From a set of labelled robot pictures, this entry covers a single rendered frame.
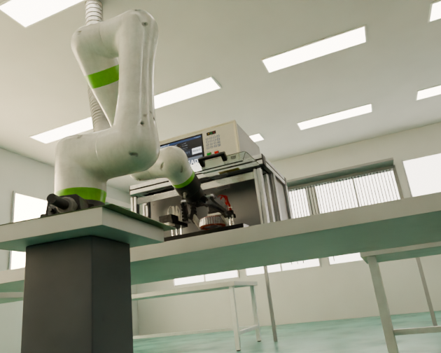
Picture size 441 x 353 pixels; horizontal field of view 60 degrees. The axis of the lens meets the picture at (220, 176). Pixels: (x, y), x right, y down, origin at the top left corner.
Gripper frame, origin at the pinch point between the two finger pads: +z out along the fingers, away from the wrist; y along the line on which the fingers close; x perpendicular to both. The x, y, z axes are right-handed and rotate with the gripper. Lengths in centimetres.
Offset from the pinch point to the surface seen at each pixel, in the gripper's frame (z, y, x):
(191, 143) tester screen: -8.8, -12.3, 43.5
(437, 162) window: 477, 191, 460
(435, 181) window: 495, 180, 429
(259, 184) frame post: 1.7, 18.8, 17.1
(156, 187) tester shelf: -2.3, -31.0, 25.7
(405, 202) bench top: -17, 68, -21
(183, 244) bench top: -16.8, -0.4, -22.3
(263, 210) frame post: 7.1, 19.0, 7.3
